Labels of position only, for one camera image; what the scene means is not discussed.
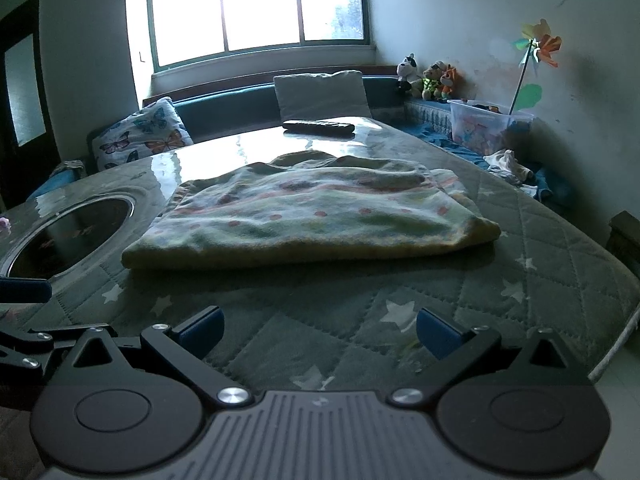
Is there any butterfly print pillow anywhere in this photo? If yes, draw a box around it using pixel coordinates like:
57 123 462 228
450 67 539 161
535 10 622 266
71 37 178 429
95 97 195 171

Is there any plain grey pillow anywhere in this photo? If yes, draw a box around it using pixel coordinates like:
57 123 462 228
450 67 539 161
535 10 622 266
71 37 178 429
273 70 373 123

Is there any blue cushion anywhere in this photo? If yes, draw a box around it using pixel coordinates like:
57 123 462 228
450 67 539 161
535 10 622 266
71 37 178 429
30 170 86 201

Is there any crumpled white cloth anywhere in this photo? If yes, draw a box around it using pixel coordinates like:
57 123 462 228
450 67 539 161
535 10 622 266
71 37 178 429
482 149 533 186

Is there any clear plastic storage box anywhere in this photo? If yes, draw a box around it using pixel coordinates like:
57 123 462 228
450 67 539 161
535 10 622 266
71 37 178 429
446 98 536 157

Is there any black and white plush toy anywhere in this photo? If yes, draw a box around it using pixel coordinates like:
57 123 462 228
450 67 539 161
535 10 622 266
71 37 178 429
396 52 426 100

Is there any orange plush toy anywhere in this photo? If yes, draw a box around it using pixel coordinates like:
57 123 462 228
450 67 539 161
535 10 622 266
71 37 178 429
440 65 463 102

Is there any dark wooden chair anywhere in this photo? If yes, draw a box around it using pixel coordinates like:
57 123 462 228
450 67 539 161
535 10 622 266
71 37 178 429
607 211 640 273

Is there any black remote control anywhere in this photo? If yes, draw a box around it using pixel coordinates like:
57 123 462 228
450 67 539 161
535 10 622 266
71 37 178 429
282 118 356 137

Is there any colourful paper pinwheel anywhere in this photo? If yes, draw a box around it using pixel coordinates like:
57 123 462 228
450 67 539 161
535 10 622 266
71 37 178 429
507 19 563 113

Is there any teal corner sofa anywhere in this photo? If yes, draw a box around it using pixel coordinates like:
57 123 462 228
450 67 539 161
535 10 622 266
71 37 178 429
30 64 576 211

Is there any blue sofa blanket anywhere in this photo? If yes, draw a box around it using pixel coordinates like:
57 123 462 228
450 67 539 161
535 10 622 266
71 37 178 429
405 100 573 206

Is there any plush toy with green vest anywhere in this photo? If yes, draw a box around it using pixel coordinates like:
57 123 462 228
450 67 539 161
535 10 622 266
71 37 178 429
421 60 448 102

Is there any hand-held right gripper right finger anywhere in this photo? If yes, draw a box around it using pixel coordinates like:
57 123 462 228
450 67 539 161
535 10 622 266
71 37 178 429
389 307 594 408

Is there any pale patterned child's garment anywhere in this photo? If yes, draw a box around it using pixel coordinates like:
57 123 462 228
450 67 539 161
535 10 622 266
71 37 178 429
121 151 502 272

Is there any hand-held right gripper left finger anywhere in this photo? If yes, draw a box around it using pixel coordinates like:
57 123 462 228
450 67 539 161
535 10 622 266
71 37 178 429
46 305 253 408

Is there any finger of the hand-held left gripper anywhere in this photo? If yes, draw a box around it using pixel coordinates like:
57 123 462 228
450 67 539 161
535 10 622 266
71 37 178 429
0 327 76 396
0 276 53 304

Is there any green framed window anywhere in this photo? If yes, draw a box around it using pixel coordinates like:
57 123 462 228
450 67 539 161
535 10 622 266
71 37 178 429
145 0 373 73

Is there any brown patterned cloth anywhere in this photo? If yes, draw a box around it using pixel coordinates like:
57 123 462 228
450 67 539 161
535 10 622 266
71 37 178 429
55 159 88 178

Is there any dark door with glass pane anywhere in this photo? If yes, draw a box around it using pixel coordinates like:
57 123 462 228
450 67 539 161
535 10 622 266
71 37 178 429
0 0 58 211

